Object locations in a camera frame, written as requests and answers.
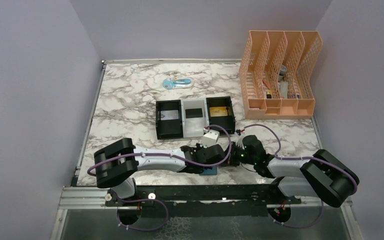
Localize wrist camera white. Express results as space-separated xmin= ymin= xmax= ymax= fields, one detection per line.
xmin=234 ymin=129 xmax=246 ymax=143
xmin=200 ymin=129 xmax=220 ymax=148

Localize silver card in left tray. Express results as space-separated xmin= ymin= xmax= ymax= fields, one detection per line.
xmin=159 ymin=110 xmax=180 ymax=121

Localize black tray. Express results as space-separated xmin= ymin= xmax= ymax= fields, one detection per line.
xmin=155 ymin=99 xmax=184 ymax=140
xmin=205 ymin=96 xmax=236 ymax=135

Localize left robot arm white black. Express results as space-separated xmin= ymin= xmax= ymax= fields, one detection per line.
xmin=87 ymin=138 xmax=232 ymax=206

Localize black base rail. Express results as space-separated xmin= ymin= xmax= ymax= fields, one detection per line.
xmin=105 ymin=183 xmax=302 ymax=208

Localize black card in middle tray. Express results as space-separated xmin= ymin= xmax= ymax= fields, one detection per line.
xmin=185 ymin=108 xmax=203 ymax=119

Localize blue blister pack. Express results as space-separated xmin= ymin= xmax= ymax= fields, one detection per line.
xmin=162 ymin=77 xmax=194 ymax=90

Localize purple cable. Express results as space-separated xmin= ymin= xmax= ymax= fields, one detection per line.
xmin=239 ymin=123 xmax=360 ymax=229
xmin=86 ymin=124 xmax=234 ymax=233

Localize black right tray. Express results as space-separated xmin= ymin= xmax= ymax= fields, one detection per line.
xmin=205 ymin=96 xmax=236 ymax=135

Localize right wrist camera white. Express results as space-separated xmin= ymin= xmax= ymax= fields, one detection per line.
xmin=234 ymin=129 xmax=246 ymax=143

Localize blue leather card holder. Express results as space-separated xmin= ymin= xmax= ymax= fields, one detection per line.
xmin=199 ymin=166 xmax=218 ymax=176

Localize orange plastic file organizer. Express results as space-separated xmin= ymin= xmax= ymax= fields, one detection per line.
xmin=239 ymin=30 xmax=323 ymax=120

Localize white middle tray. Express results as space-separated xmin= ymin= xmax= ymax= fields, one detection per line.
xmin=180 ymin=98 xmax=208 ymax=139

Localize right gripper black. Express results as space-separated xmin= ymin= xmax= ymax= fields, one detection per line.
xmin=221 ymin=140 xmax=257 ymax=166

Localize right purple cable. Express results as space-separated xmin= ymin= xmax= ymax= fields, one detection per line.
xmin=239 ymin=123 xmax=360 ymax=229

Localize grey item in organizer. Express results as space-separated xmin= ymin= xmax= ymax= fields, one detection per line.
xmin=279 ymin=81 xmax=289 ymax=99

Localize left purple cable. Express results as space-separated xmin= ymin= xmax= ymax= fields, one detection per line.
xmin=86 ymin=124 xmax=234 ymax=233

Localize gold card in right tray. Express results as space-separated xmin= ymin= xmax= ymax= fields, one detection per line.
xmin=209 ymin=106 xmax=229 ymax=118

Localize black left tray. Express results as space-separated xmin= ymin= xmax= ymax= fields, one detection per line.
xmin=155 ymin=99 xmax=184 ymax=140

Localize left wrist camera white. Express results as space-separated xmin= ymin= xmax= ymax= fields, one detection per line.
xmin=200 ymin=129 xmax=220 ymax=148

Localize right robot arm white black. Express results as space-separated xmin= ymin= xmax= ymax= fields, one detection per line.
xmin=228 ymin=135 xmax=360 ymax=208

